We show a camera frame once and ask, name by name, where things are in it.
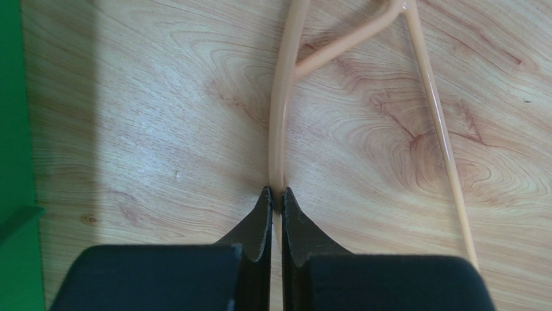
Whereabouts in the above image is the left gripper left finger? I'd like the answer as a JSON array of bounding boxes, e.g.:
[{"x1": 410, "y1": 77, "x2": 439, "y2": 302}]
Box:
[{"x1": 51, "y1": 187, "x2": 273, "y2": 310}]

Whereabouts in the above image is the orange clothes hanger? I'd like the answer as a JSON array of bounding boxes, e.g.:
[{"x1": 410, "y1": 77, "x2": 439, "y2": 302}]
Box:
[{"x1": 267, "y1": 0, "x2": 481, "y2": 273}]

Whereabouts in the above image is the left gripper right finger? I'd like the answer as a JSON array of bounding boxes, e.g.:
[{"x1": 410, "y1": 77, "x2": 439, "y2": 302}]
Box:
[{"x1": 281, "y1": 189, "x2": 495, "y2": 310}]

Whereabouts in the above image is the green plastic tray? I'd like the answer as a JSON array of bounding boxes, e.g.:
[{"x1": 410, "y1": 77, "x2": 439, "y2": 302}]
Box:
[{"x1": 1, "y1": 1, "x2": 44, "y2": 310}]

